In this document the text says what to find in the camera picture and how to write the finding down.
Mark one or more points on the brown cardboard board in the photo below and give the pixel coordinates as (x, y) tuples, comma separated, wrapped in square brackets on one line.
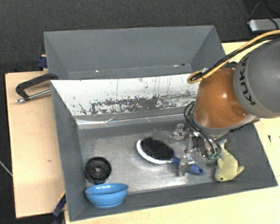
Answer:
[(34, 143)]

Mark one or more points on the black ribbed round wheel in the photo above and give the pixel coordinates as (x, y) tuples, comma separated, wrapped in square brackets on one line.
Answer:
[(90, 168)]

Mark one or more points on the blue bowl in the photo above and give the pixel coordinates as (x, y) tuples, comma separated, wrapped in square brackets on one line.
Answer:
[(106, 194)]

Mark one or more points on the blue and white hairbrush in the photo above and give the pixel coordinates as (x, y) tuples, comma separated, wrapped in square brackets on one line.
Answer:
[(156, 149)]

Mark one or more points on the yellow-green toy dolphin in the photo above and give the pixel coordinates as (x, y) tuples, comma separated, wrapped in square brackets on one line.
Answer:
[(227, 165)]

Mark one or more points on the grey metal bin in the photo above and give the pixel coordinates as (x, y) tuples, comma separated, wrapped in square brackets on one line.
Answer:
[(124, 46)]

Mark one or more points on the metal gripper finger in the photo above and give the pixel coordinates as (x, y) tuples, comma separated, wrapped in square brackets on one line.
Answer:
[(186, 163), (179, 131)]

